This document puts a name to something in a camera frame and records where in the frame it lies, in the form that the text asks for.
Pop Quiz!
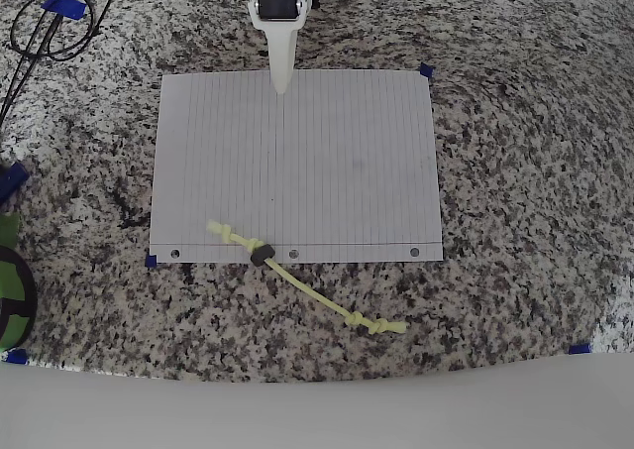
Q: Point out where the black straight cable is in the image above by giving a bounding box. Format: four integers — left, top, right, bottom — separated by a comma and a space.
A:
0, 0, 89, 128

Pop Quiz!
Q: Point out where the green and black roll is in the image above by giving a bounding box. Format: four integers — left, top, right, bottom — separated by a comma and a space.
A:
0, 244, 39, 352

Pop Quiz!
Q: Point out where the white backdrop board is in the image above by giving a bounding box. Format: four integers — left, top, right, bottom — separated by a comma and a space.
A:
0, 352, 634, 449

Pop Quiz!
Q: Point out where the lined paper sheet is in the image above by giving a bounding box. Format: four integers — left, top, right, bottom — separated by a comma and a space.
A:
148, 68, 445, 266

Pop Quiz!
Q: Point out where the yellow-green knotted rope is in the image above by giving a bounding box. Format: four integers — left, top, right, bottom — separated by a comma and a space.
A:
205, 219, 411, 337

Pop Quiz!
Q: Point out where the thin black looped cable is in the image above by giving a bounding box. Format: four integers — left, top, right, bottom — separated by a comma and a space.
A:
8, 0, 141, 63

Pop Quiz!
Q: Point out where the black hex nut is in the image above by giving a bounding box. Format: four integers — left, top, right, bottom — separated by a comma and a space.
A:
250, 244, 276, 268

